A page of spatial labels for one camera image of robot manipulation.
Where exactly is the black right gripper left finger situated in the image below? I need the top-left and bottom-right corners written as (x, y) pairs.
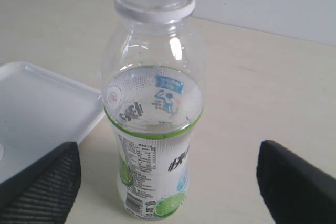
top-left (1, 142), bottom-right (80, 223)

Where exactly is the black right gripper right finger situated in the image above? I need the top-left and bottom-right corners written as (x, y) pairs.
top-left (256, 140), bottom-right (335, 223)

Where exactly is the clear plastic drink bottle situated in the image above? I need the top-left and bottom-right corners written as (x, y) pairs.
top-left (101, 0), bottom-right (205, 221)

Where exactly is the white plastic tray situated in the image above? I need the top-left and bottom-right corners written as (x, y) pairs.
top-left (1, 62), bottom-right (103, 182)

